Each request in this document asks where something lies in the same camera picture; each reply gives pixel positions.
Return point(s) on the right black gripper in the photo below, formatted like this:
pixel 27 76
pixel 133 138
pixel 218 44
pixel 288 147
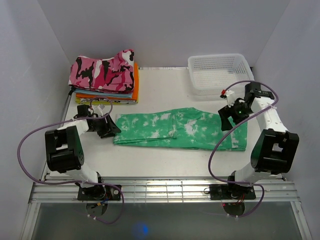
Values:
pixel 225 112

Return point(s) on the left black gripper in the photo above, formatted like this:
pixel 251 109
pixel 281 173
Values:
pixel 108 128

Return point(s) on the green tie-dye trousers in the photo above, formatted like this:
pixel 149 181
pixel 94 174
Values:
pixel 181 128

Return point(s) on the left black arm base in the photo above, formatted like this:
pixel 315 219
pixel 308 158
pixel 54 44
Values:
pixel 98 193

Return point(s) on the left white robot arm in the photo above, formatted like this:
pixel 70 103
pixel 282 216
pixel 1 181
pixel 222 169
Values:
pixel 64 151

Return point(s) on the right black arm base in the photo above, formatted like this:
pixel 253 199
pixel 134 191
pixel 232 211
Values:
pixel 230 192

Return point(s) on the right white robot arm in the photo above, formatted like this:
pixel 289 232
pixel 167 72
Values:
pixel 275 149

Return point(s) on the light blue folded trousers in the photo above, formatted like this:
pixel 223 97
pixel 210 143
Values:
pixel 105 94

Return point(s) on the orange folded trousers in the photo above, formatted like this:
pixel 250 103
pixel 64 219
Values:
pixel 135 91

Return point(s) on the yellow patterned folded trousers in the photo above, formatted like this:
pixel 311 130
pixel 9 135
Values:
pixel 99 101

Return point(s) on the pink camouflage folded trousers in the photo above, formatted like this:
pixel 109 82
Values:
pixel 114 75

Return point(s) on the white plastic basket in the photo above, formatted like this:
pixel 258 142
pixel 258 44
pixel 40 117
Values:
pixel 210 74

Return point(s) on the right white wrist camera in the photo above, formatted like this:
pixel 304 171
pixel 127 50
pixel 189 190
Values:
pixel 230 97

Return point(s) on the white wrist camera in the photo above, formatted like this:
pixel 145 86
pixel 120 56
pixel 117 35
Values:
pixel 230 97
pixel 98 110

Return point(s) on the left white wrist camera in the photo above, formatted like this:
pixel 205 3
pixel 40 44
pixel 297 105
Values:
pixel 98 110

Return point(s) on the aluminium frame rail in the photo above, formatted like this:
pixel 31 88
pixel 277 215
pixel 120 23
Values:
pixel 158 190

